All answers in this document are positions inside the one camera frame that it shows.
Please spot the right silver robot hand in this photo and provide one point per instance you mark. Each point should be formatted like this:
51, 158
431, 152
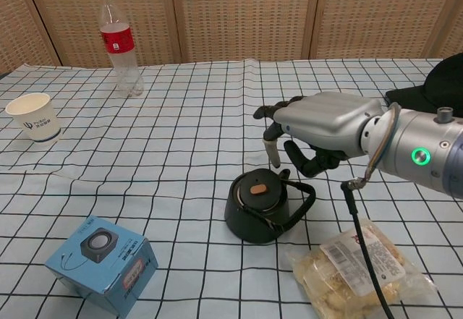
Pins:
325, 120

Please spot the black teapot lid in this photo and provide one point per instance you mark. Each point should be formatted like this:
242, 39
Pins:
257, 188

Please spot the black teapot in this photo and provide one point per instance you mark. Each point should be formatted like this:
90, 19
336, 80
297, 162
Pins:
257, 210

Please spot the black baseball cap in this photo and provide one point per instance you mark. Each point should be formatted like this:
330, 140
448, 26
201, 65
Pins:
434, 87

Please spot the woven folding screen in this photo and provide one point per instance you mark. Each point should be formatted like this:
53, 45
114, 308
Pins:
231, 15

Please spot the packaged snack bag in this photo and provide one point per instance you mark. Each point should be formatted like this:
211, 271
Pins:
336, 272

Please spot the checkered tablecloth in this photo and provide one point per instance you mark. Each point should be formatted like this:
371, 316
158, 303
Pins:
144, 160

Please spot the clear plastic bottle red label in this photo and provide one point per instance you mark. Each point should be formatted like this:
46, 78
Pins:
119, 44

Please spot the blue speaker box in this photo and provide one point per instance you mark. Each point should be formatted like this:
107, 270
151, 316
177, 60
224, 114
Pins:
103, 257

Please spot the white paper cup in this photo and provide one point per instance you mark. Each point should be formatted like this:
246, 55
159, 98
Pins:
34, 118

